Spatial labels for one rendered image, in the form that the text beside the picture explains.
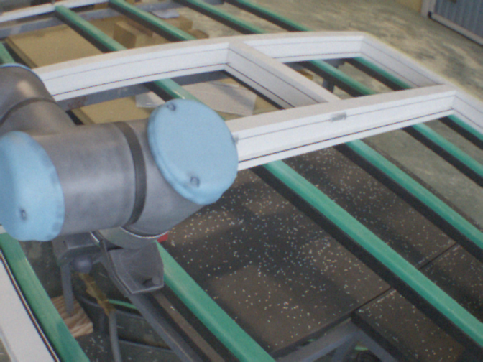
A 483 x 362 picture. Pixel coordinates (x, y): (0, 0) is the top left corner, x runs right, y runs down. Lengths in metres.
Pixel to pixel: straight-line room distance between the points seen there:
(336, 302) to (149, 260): 0.71
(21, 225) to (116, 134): 0.11
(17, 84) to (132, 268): 0.23
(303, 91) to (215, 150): 0.87
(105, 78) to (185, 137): 0.91
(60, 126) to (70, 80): 0.87
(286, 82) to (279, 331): 0.59
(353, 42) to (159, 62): 0.72
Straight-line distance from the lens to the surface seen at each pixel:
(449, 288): 1.45
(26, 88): 0.55
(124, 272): 0.61
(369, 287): 1.35
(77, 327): 1.86
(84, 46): 2.34
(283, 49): 1.69
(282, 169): 1.14
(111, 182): 0.46
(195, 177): 0.48
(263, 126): 1.12
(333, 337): 1.24
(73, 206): 0.45
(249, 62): 1.49
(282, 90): 1.41
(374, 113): 1.38
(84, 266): 0.77
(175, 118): 0.49
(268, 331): 1.18
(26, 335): 0.66
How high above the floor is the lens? 1.44
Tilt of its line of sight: 32 degrees down
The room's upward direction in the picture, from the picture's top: 9 degrees clockwise
